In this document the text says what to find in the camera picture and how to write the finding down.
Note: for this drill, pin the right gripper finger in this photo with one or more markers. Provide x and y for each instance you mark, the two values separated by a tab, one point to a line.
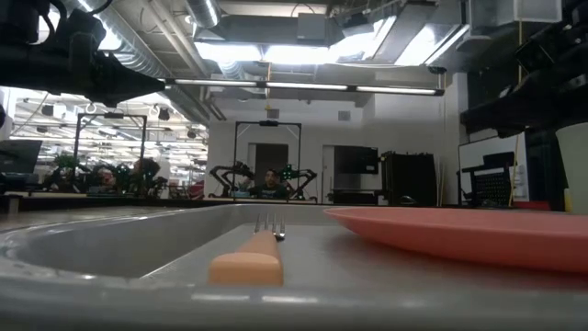
505	112

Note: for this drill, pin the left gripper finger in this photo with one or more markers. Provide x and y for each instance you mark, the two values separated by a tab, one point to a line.
124	85

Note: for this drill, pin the pink round plate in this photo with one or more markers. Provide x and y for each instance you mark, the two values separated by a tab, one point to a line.
459	234

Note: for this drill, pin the black background robot arm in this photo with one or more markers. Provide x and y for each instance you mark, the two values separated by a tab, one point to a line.
301	174
229	171

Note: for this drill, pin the grey plastic tray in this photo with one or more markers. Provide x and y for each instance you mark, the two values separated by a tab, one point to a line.
115	243

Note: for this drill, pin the white whiteboard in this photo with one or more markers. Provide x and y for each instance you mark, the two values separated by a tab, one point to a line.
473	154

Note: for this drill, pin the black perforated rack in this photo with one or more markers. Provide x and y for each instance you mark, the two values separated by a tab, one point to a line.
494	188

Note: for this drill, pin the black computer monitor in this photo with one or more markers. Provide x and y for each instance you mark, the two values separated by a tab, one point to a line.
18	156

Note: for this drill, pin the green background plant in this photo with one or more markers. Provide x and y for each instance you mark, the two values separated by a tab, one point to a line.
65	162

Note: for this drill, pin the black cabinet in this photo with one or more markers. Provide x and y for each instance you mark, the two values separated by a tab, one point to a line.
409	179

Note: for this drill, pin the background work table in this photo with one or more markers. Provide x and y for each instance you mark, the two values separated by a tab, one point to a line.
92	201

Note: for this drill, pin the long ceiling light bar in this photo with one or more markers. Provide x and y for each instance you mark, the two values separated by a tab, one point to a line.
303	86

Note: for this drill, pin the person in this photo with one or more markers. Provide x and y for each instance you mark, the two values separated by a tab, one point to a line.
271	189

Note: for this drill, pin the black background rig frame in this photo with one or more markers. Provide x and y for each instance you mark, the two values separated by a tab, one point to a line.
268	123
112	115

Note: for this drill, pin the silver ventilation duct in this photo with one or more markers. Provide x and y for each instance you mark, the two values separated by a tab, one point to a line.
133	46
204	11

